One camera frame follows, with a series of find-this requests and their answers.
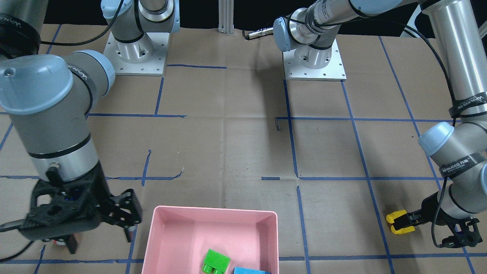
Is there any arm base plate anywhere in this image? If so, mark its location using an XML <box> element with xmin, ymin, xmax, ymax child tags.
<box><xmin>103</xmin><ymin>32</ymin><xmax>170</xmax><ymax>76</ymax></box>
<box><xmin>282</xmin><ymin>40</ymin><xmax>347</xmax><ymax>81</ymax></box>

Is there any aluminium frame post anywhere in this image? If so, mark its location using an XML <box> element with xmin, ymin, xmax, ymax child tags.
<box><xmin>217</xmin><ymin>0</ymin><xmax>234</xmax><ymax>36</ymax></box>

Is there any pink plastic box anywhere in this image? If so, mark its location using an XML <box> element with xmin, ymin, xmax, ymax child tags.
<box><xmin>142</xmin><ymin>205</ymin><xmax>279</xmax><ymax>274</ymax></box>

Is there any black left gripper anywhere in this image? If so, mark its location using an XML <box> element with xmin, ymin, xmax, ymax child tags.
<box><xmin>405</xmin><ymin>191</ymin><xmax>482</xmax><ymax>249</ymax></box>

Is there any green toy block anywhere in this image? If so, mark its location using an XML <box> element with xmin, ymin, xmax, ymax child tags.
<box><xmin>201</xmin><ymin>249</ymin><xmax>231</xmax><ymax>274</ymax></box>

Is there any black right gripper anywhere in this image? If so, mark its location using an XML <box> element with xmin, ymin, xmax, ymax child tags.
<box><xmin>19</xmin><ymin>163</ymin><xmax>143</xmax><ymax>255</ymax></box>

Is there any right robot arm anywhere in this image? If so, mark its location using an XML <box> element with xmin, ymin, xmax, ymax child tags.
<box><xmin>1</xmin><ymin>0</ymin><xmax>180</xmax><ymax>254</ymax></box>

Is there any blue toy block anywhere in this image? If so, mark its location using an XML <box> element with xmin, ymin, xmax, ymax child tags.
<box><xmin>233</xmin><ymin>267</ymin><xmax>271</xmax><ymax>274</ymax></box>

